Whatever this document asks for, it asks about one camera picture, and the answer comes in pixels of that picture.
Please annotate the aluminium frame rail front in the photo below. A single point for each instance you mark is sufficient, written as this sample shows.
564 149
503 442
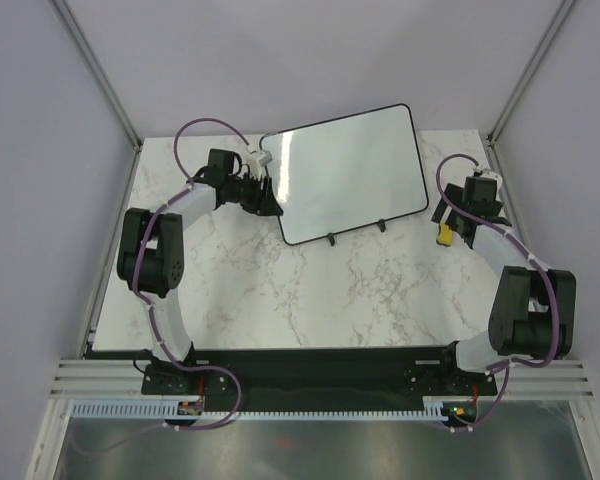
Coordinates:
118 379

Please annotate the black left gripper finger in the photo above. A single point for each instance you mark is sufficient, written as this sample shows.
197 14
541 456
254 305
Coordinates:
265 188
268 206

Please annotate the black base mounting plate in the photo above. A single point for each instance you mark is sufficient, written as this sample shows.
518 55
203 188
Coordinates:
350 377

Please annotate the aluminium right corner post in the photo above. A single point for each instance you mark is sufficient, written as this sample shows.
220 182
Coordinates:
551 33

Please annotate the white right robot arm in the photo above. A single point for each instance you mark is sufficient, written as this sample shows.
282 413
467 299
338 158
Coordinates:
532 317

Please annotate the aluminium corner post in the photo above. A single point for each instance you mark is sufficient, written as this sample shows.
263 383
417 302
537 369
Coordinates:
551 33
79 39

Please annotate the white slotted cable duct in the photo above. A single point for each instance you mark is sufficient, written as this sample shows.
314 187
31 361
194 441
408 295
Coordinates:
173 410

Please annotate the aluminium left corner post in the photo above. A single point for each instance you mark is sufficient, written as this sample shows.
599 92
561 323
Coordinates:
79 39

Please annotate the black-framed small whiteboard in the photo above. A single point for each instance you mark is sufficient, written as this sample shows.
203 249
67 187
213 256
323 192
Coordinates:
346 173

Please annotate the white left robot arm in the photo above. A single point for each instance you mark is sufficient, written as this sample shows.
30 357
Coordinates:
151 250

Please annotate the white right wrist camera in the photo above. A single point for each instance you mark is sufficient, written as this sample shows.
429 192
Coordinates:
489 174

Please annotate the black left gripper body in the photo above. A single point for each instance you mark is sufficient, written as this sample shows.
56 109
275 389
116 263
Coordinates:
262 195

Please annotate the yellow bone-shaped whiteboard eraser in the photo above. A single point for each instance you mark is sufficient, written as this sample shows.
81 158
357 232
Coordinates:
445 235

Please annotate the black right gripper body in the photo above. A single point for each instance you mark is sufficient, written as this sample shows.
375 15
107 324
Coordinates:
453 220

